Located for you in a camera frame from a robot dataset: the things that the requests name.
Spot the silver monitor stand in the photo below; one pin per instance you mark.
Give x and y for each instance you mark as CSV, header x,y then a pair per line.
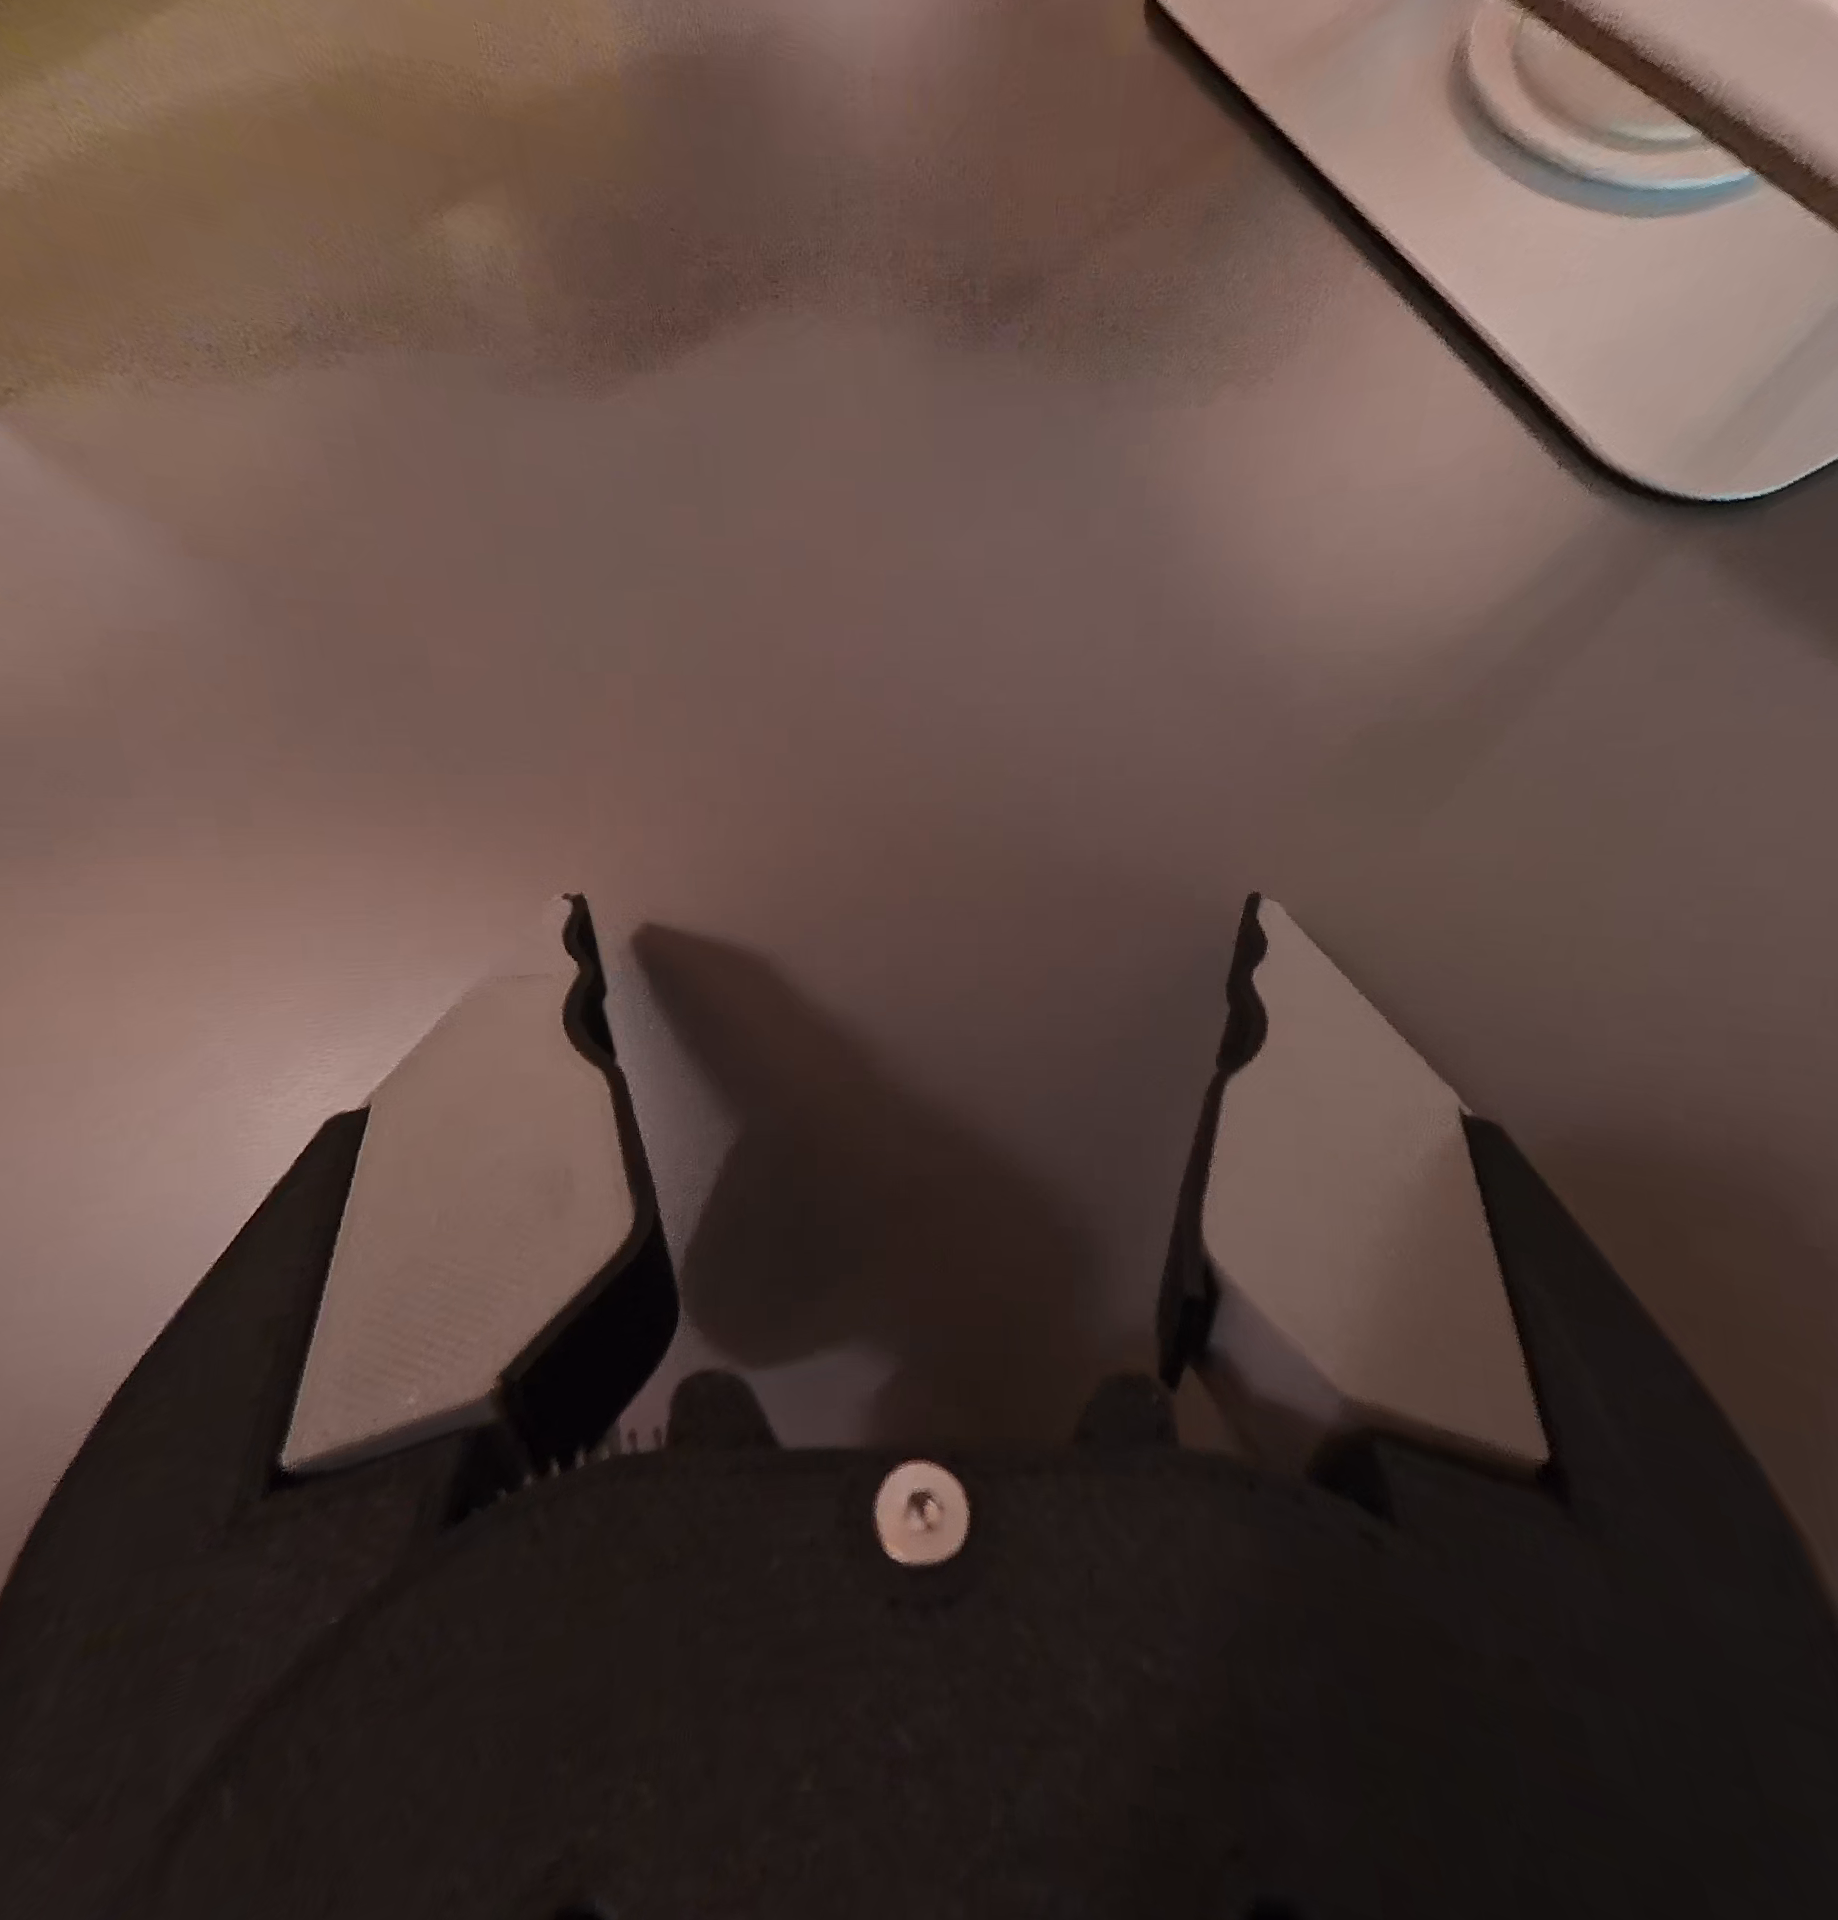
x,y
1609,330

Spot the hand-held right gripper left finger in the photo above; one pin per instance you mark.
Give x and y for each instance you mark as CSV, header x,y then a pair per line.
x,y
454,1231

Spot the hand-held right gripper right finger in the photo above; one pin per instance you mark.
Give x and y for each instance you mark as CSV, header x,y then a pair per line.
x,y
1354,1201

